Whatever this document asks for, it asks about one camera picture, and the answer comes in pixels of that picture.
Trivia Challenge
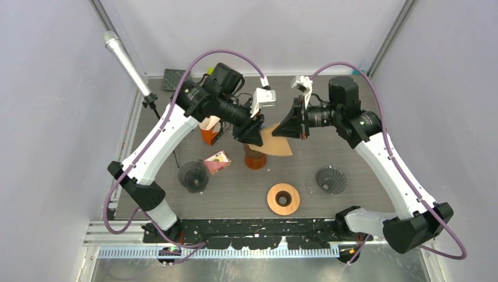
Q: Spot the grey ribbed dripper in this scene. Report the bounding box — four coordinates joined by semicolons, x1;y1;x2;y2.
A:
315;165;347;194

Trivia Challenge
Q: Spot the amber glass carafe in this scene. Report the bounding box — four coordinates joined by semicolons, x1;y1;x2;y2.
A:
243;144;267;170

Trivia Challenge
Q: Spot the light wooden dripper ring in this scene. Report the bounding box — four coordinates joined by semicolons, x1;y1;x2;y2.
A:
267;183;301;216

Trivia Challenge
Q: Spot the dark grey studded plate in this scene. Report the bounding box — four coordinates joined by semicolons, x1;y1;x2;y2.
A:
161;69;185;92

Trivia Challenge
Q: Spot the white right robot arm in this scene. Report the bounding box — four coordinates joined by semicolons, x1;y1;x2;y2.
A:
272;76;454;254

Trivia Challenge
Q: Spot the coffee paper filter box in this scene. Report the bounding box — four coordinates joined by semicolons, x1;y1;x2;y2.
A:
199;116;232;146

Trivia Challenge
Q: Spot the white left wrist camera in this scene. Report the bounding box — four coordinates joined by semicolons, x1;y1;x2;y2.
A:
250;76;277;118

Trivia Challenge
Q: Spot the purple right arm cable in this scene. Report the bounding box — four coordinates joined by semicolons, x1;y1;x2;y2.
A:
309;61;467;266

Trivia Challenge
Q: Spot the silver microphone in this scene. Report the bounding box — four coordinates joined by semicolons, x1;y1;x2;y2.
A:
103;31;152;99

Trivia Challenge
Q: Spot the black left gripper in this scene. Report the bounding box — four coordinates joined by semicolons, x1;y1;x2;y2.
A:
214;93;264;146

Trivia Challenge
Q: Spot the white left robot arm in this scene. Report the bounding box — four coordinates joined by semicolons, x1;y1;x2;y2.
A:
107;63;264;243

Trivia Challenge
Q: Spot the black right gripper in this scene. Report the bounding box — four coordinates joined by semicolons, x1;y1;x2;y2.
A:
273;95;342;140

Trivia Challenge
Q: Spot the dark smoky glass dripper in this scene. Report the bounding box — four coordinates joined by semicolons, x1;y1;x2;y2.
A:
178;160;209;194

